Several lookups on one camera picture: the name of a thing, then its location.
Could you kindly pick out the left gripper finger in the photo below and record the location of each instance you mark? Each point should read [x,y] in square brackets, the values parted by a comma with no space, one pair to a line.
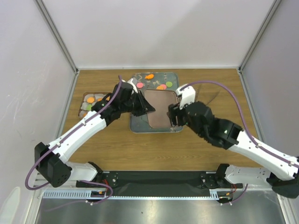
[140,112]
[144,103]

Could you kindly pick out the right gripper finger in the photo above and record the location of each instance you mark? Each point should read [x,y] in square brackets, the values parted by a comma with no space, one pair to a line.
[173,118]
[173,110]

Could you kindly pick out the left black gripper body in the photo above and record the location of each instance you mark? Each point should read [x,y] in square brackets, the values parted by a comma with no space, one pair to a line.
[134,103]

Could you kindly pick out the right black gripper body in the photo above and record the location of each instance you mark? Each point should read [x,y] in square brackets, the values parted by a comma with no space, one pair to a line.
[182,118]

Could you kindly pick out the brown translucent box lid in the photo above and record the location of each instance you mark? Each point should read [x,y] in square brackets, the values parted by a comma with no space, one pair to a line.
[160,100]

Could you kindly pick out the green round cookie bottom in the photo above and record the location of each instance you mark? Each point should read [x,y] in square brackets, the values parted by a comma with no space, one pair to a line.
[88,108]

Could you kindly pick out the green round cookie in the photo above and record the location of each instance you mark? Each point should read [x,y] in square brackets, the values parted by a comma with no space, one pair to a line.
[88,108]
[169,84]

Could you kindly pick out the clear box with paper cups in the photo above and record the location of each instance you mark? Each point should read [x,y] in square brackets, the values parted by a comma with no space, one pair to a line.
[84,103]

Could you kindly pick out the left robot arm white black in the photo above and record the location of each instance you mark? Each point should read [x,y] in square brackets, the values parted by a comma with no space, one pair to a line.
[52,160]

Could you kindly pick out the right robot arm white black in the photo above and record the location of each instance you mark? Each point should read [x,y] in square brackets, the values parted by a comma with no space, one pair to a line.
[279,171]

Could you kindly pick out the floral patterned metal tray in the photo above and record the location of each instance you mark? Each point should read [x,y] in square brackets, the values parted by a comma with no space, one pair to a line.
[140,124]

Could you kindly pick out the pink round cookie left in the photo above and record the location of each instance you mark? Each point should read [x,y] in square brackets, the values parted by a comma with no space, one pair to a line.
[139,85]

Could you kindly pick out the green round cookie top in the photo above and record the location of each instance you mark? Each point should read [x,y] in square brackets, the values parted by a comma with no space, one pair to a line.
[169,84]

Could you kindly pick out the orange fish cookie top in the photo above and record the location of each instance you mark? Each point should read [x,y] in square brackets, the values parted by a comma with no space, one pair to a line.
[149,76]

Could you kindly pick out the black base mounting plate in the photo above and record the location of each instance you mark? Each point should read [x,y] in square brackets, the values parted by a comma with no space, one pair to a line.
[163,183]

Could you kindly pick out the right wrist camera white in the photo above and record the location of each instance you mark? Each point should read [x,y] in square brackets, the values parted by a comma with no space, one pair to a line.
[187,94]

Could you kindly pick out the aluminium frame rail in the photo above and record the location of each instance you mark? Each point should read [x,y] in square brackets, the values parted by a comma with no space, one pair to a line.
[100,187]

